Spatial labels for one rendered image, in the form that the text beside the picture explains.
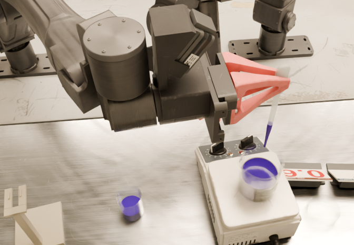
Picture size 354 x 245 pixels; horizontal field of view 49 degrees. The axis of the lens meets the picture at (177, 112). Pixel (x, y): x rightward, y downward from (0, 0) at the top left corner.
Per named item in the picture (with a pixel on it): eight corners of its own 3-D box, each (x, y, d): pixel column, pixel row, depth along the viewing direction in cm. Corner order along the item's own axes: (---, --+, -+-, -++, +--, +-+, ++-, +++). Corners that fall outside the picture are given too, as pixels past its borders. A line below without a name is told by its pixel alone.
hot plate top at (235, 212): (206, 164, 67) (206, 161, 66) (274, 152, 68) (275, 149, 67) (224, 231, 59) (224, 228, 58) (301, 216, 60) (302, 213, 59)
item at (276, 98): (261, 150, 55) (280, 70, 43) (259, 145, 55) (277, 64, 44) (269, 148, 55) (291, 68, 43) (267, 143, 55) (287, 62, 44)
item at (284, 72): (271, 92, 47) (278, 65, 43) (282, 91, 47) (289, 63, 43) (273, 97, 46) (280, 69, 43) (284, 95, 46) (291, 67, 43)
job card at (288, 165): (272, 163, 76) (276, 150, 72) (320, 164, 75) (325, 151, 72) (276, 190, 72) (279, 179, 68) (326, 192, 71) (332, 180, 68)
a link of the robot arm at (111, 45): (174, 28, 36) (106, -26, 42) (90, 70, 33) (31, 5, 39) (177, 111, 45) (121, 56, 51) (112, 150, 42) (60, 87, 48)
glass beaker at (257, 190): (268, 169, 65) (276, 138, 59) (281, 203, 61) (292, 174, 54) (227, 175, 64) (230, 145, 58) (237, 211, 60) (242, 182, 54)
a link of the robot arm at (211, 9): (203, 43, 60) (199, -4, 57) (174, 42, 63) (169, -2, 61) (226, 35, 65) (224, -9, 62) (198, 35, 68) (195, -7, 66)
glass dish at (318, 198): (344, 217, 68) (347, 212, 66) (321, 235, 66) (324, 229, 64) (320, 194, 71) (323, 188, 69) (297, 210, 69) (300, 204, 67)
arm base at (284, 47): (322, 29, 89) (313, 11, 93) (234, 36, 89) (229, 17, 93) (314, 56, 95) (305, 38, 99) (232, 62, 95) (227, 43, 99)
